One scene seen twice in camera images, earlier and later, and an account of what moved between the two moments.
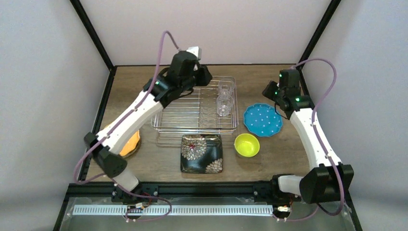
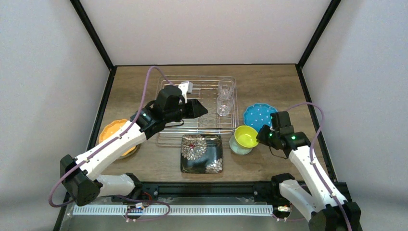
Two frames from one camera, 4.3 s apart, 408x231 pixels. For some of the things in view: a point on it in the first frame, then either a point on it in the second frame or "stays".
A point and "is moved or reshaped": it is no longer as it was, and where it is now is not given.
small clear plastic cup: [224, 103] stays
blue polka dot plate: [261, 119] stays
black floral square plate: [201, 154] stays
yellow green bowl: [247, 145] is moved or reshaped
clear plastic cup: [225, 87] stays
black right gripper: [269, 90] → [263, 136]
